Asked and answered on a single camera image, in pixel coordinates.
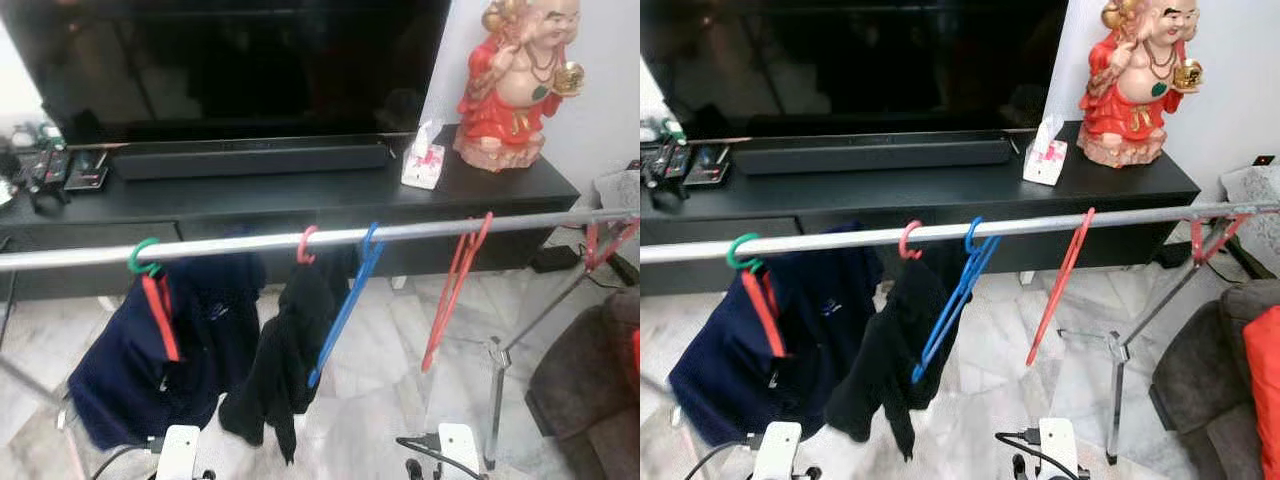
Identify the white marble side table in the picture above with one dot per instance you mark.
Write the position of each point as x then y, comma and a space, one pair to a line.
620, 190
1255, 190

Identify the black television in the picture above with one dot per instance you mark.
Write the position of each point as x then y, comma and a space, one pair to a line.
230, 60
850, 55

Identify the red rack end bracket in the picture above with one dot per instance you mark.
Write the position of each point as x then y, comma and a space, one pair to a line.
605, 245
1215, 238

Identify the navy garment with red stripe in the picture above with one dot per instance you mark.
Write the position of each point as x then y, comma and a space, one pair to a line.
130, 370
735, 370

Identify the red plastic hanger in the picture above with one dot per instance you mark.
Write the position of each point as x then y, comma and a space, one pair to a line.
455, 290
1060, 285
305, 245
908, 240

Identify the black power strip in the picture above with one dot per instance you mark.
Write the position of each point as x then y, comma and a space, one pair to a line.
555, 258
1172, 254

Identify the red fortune figurine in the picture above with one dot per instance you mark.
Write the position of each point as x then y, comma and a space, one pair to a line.
1135, 95
510, 100

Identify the green plastic hanger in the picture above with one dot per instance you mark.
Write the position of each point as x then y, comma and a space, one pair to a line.
142, 262
742, 258

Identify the black electronics pile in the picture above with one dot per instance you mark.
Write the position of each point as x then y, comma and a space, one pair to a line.
50, 170
685, 160

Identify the black soundbar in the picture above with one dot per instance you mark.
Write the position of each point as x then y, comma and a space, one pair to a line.
870, 152
250, 158

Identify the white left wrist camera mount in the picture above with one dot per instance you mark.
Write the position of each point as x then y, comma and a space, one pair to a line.
178, 452
777, 450

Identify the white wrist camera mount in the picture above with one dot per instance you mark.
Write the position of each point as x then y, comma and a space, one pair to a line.
178, 452
777, 450
458, 450
1058, 447

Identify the black TV console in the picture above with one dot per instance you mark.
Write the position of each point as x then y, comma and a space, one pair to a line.
300, 200
900, 195

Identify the blue plastic hanger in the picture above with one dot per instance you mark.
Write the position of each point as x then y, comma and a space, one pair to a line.
950, 300
345, 310

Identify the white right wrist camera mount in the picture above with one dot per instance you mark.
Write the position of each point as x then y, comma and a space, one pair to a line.
458, 450
1058, 447

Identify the silver metal clothes rack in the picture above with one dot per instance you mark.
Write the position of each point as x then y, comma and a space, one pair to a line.
1000, 228
400, 232

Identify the black hanging trousers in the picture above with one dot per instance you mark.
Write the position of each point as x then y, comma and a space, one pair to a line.
890, 345
290, 340

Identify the dark grey fabric sofa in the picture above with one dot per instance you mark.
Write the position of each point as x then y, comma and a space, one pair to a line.
1210, 390
590, 390

